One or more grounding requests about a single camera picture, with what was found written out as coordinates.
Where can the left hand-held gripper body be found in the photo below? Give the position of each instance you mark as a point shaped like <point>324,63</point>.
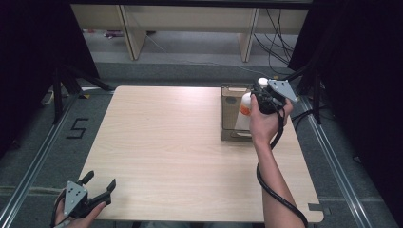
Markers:
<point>77,199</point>

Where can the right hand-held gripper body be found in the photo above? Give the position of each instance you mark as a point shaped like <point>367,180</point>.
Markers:
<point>274,95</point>

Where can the white plastic bottle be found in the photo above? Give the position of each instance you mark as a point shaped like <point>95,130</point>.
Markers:
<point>245,109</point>

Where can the olive-brown box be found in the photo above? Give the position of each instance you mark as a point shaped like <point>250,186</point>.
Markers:
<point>230,107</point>

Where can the person's left hand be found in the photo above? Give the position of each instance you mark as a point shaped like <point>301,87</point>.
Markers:
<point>85,218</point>

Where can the person's right hand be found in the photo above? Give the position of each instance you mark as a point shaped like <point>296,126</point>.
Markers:
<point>264,125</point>

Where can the black metal stand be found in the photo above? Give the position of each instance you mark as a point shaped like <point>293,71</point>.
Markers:
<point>68,85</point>
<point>312,88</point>

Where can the black curtain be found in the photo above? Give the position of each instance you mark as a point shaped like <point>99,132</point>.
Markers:
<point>31,63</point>
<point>364,79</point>

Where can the light wooden desk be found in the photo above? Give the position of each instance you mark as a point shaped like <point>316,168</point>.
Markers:
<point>190,22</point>

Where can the grey tape piece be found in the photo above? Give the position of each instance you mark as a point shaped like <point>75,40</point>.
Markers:
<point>318,208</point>

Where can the small red and purple clutter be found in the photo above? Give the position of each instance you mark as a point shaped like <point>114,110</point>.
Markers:
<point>109,33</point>

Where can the aluminium floor rail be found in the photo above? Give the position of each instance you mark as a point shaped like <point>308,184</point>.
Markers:
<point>335,164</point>
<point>34,164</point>

